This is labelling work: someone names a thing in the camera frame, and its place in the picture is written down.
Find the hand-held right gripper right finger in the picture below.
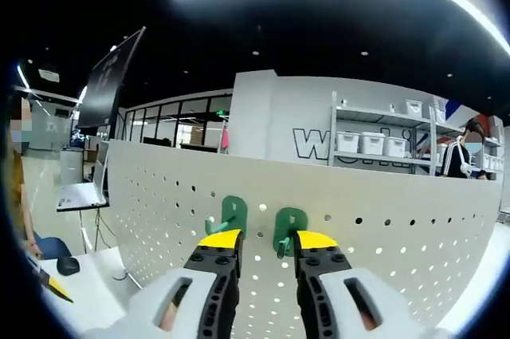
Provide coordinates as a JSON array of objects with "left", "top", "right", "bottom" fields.
[{"left": 293, "top": 230, "right": 453, "bottom": 339}]

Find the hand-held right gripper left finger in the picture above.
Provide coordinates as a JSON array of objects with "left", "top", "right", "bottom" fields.
[{"left": 83, "top": 228, "right": 245, "bottom": 339}]

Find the green hook assembly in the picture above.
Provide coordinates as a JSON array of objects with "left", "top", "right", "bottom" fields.
[
  {"left": 272, "top": 207, "right": 310, "bottom": 258},
  {"left": 205, "top": 194, "right": 249, "bottom": 241}
]

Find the white perforated mounting plate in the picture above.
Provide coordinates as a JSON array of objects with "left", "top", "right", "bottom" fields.
[{"left": 104, "top": 138, "right": 504, "bottom": 334}]

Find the grey mounting plate foot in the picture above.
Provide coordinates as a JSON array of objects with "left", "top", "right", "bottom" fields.
[{"left": 112, "top": 269, "right": 141, "bottom": 289}]

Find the black computer mouse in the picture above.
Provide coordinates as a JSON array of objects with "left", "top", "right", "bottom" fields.
[{"left": 57, "top": 256, "right": 80, "bottom": 276}]

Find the laptop tripod stand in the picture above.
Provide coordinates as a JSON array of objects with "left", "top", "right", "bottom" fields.
[{"left": 77, "top": 209, "right": 105, "bottom": 254}]

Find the white laptop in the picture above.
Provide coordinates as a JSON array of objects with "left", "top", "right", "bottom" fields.
[{"left": 55, "top": 138, "right": 112, "bottom": 213}]

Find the person at left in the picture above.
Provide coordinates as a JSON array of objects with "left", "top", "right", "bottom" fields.
[{"left": 6, "top": 95, "right": 73, "bottom": 262}]

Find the shelf with white bins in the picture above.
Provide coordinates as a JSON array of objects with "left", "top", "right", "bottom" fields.
[{"left": 336, "top": 97, "right": 505, "bottom": 172}]

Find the pink hanging cloth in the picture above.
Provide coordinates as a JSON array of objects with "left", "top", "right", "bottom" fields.
[{"left": 220, "top": 123, "right": 231, "bottom": 155}]

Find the grey metal shelf rack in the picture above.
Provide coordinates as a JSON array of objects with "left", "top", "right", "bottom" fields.
[
  {"left": 328, "top": 90, "right": 439, "bottom": 176},
  {"left": 436, "top": 115, "right": 506, "bottom": 180}
]

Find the black framed glass partition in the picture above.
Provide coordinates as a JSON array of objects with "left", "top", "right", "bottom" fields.
[{"left": 123, "top": 93, "right": 234, "bottom": 148}]

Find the large black display screen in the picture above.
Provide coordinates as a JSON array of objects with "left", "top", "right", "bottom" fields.
[{"left": 76, "top": 26, "right": 147, "bottom": 129}]

